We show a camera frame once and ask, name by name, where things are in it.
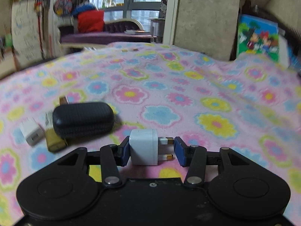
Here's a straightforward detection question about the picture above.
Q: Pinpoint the blue cushion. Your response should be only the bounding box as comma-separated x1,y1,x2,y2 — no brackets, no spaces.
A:
71,3,99,17

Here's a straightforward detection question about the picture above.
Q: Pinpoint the purple sofa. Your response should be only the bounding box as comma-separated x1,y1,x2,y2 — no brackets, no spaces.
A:
58,18,157,46

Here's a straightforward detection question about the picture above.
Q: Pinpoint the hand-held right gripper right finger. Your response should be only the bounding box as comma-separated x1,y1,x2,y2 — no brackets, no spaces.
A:
173,136,250,186

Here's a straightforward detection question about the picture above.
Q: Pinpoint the black oval case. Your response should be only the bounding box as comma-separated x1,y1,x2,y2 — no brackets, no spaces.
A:
52,102,115,139

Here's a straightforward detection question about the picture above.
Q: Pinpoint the pink floral fleece blanket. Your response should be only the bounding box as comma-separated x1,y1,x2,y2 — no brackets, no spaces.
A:
0,41,301,226

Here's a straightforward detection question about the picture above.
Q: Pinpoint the gold and white tube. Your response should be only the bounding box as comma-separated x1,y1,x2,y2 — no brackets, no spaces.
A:
45,111,68,152

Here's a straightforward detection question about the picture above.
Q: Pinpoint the white plug adapter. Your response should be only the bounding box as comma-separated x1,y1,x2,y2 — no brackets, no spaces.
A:
129,129,175,166

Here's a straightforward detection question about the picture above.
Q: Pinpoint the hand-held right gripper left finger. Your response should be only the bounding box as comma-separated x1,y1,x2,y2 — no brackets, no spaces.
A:
56,135,131,187

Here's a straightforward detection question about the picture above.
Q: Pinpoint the red cushion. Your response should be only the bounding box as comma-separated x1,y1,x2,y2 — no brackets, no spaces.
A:
77,10,105,33

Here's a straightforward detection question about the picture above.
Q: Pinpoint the cartoon printed board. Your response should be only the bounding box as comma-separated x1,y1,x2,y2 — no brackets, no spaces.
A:
236,14,281,63

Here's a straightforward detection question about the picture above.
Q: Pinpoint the white USB charger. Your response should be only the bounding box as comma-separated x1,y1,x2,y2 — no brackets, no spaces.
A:
19,117,46,146

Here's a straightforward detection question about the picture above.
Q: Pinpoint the round colourful fan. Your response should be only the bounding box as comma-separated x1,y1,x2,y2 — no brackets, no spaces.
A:
53,0,73,16

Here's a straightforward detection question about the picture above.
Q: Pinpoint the white paper poster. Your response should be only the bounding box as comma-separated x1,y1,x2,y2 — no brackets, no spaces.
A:
11,0,43,63

